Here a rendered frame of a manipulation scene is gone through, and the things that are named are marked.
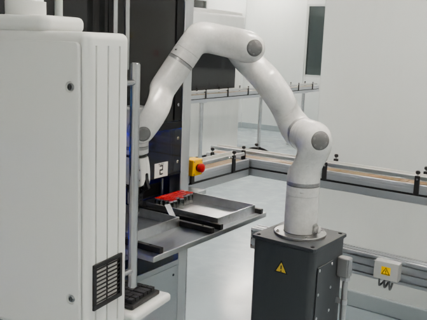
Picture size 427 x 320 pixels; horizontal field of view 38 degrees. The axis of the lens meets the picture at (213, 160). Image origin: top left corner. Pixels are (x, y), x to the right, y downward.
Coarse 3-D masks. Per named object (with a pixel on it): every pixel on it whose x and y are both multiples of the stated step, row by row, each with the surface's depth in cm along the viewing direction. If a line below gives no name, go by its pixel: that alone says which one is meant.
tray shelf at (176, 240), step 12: (144, 204) 254; (252, 216) 244; (264, 216) 249; (180, 228) 224; (228, 228) 228; (144, 240) 209; (156, 240) 210; (168, 240) 210; (180, 240) 211; (192, 240) 211; (204, 240) 216; (144, 252) 197; (168, 252) 199
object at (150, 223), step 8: (144, 216) 235; (152, 216) 232; (160, 216) 230; (168, 216) 228; (144, 224) 226; (152, 224) 227; (160, 224) 217; (168, 224) 221; (176, 224) 225; (144, 232) 210; (152, 232) 214; (160, 232) 218
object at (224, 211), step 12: (156, 204) 242; (192, 204) 256; (204, 204) 257; (216, 204) 257; (228, 204) 254; (240, 204) 250; (252, 204) 247; (192, 216) 233; (204, 216) 229; (216, 216) 241; (228, 216) 232; (240, 216) 239
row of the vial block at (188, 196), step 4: (188, 192) 257; (192, 192) 257; (172, 196) 250; (176, 196) 250; (184, 196) 254; (188, 196) 256; (192, 196) 258; (164, 200) 245; (184, 200) 254; (188, 200) 256; (192, 200) 258; (164, 204) 245; (184, 204) 254
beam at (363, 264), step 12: (252, 228) 343; (264, 228) 343; (252, 240) 344; (348, 252) 313; (360, 252) 309; (372, 252) 309; (384, 252) 310; (360, 264) 310; (372, 264) 306; (408, 264) 296; (420, 264) 294; (372, 276) 307; (408, 276) 297; (420, 276) 293; (420, 288) 294
